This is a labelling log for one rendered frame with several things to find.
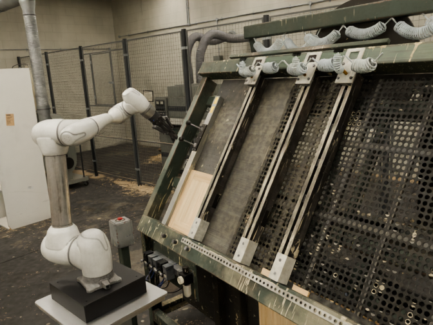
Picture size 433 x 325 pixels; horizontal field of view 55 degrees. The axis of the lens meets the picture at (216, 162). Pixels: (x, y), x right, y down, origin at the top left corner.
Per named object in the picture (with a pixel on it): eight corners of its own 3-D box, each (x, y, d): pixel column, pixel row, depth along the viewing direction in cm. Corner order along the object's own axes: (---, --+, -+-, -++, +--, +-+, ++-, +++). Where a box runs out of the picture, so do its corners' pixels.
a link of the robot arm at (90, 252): (100, 280, 204) (95, 238, 199) (71, 275, 211) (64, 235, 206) (119, 265, 219) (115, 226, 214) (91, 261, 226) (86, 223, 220)
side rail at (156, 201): (154, 218, 303) (142, 213, 296) (212, 84, 317) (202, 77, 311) (158, 220, 298) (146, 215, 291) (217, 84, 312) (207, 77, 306)
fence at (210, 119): (165, 224, 279) (161, 222, 277) (219, 98, 292) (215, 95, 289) (169, 226, 275) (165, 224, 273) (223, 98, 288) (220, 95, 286)
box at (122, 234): (111, 244, 285) (108, 220, 281) (127, 240, 291) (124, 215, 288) (118, 249, 275) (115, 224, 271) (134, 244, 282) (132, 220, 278)
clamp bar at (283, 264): (274, 278, 198) (241, 267, 184) (357, 60, 214) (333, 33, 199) (289, 286, 190) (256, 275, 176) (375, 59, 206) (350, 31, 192)
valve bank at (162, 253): (138, 278, 272) (134, 245, 267) (156, 271, 280) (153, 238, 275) (178, 311, 233) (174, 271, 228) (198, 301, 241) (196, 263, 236)
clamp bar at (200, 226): (194, 238, 252) (163, 227, 238) (265, 66, 268) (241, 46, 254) (203, 243, 245) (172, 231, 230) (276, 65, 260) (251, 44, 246)
